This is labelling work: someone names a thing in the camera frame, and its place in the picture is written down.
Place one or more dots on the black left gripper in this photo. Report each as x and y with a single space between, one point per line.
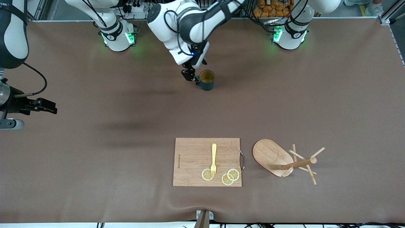
189 72

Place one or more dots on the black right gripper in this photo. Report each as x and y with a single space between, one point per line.
15 104

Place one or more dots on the dark teal mug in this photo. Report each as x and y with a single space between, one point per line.
207 84

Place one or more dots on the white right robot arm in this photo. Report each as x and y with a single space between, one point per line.
118 39

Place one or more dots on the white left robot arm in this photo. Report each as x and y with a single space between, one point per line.
164 22

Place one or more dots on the wooden mug tree rack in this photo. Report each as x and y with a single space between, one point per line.
265 153

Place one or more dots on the brown table mat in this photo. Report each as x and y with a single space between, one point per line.
95 158

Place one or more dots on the white power strip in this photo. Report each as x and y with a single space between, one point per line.
144 12

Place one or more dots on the bamboo cutting board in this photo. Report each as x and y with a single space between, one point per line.
190 158

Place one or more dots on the yellow plastic fork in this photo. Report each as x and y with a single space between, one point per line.
214 155

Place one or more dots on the lemon slice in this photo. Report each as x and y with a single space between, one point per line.
226 180
234 174
206 175

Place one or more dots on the orange snack packets pile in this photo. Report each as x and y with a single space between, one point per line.
272 9

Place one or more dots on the light sneaker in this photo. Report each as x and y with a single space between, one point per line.
373 9
351 2

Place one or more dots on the aluminium table edge rail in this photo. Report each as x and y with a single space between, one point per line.
79 20

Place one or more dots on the aluminium frame post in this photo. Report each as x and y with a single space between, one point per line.
36 9
387 15

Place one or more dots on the metal camera mount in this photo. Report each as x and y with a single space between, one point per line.
204 220

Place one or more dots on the aluminium side rail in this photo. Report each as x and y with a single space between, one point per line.
399 47

